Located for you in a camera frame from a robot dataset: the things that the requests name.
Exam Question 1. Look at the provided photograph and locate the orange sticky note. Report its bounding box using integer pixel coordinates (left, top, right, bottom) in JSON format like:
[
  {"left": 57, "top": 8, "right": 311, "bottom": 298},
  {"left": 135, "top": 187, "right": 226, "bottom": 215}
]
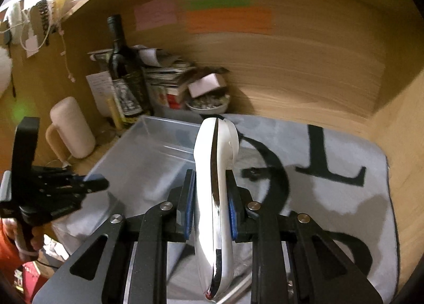
[{"left": 185, "top": 6, "right": 273, "bottom": 35}]

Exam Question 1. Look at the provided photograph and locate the white handheld massager device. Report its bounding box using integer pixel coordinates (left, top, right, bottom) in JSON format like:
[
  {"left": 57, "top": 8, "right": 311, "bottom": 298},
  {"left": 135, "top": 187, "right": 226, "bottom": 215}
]
[{"left": 193, "top": 118, "right": 239, "bottom": 300}]

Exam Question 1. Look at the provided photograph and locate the hanging white cord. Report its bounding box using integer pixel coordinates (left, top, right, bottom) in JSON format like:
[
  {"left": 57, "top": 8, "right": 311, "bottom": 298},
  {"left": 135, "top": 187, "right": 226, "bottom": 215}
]
[{"left": 57, "top": 22, "right": 76, "bottom": 84}]

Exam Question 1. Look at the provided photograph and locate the cream mug with handle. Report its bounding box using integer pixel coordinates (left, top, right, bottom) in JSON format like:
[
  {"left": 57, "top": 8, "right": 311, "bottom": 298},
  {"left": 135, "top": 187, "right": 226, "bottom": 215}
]
[{"left": 45, "top": 97, "right": 96, "bottom": 164}]

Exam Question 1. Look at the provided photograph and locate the grey lettered desk mat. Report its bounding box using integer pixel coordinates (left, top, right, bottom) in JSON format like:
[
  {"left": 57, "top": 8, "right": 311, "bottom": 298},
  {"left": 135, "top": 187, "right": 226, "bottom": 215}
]
[{"left": 52, "top": 113, "right": 398, "bottom": 304}]

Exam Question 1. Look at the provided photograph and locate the small yellow tube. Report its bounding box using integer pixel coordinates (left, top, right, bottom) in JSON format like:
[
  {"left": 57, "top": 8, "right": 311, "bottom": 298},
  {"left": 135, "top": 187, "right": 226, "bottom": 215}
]
[{"left": 106, "top": 96, "right": 123, "bottom": 131}]

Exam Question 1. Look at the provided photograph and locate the pink sticky note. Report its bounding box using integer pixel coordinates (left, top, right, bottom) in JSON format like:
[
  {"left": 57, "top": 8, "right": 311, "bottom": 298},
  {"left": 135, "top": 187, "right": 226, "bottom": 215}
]
[{"left": 134, "top": 0, "right": 178, "bottom": 31}]

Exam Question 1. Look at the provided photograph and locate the clear plastic storage bin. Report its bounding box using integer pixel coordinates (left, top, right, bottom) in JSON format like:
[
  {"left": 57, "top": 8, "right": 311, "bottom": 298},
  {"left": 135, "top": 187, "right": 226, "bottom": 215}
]
[{"left": 52, "top": 115, "right": 252, "bottom": 304}]

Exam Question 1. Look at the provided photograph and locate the green sticky note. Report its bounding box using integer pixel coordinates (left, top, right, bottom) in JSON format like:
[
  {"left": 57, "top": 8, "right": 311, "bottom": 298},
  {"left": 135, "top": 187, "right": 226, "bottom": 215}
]
[{"left": 184, "top": 0, "right": 251, "bottom": 11}]

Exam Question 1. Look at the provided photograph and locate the white folded card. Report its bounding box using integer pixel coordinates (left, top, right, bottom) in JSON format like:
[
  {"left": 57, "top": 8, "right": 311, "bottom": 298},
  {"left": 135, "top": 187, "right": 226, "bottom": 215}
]
[{"left": 188, "top": 73, "right": 227, "bottom": 98}]

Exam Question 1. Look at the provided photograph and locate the white bowl of trinkets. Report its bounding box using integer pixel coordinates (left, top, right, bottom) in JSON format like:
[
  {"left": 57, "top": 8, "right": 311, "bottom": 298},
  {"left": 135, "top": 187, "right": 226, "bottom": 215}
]
[{"left": 186, "top": 95, "right": 231, "bottom": 115}]

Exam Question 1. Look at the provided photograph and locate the dark elephant-label wine bottle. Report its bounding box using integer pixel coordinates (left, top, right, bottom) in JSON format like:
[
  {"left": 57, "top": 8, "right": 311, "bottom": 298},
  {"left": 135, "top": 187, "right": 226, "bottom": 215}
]
[{"left": 107, "top": 15, "right": 153, "bottom": 125}]

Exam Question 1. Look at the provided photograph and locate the stack of books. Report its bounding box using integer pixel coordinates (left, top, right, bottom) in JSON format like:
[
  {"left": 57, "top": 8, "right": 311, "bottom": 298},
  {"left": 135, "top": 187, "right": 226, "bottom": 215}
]
[{"left": 132, "top": 45, "right": 198, "bottom": 110}]

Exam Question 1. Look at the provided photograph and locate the white handwritten paper note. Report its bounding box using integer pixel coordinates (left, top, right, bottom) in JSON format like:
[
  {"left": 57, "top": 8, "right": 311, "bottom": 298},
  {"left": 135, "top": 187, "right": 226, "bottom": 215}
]
[{"left": 86, "top": 71, "right": 113, "bottom": 118}]

